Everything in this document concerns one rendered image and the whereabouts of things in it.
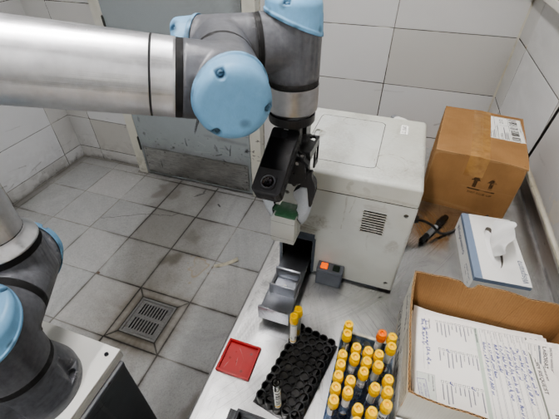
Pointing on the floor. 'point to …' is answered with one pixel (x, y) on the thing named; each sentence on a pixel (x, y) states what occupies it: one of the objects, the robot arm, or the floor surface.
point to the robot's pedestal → (119, 398)
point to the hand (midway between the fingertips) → (285, 217)
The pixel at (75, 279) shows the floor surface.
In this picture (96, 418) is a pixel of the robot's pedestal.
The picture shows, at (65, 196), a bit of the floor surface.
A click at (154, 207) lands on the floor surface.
